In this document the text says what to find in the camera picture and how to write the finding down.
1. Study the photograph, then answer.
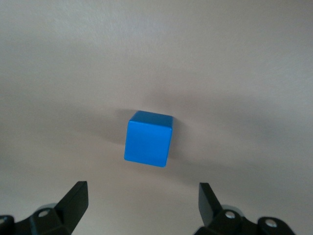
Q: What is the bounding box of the blue cube block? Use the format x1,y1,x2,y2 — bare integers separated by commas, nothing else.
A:
123,110,175,168

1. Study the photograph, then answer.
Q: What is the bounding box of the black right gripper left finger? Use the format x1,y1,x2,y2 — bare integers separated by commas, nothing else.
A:
0,181,89,235

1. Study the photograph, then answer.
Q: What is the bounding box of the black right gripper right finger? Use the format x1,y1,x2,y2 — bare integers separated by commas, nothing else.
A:
194,182,297,235

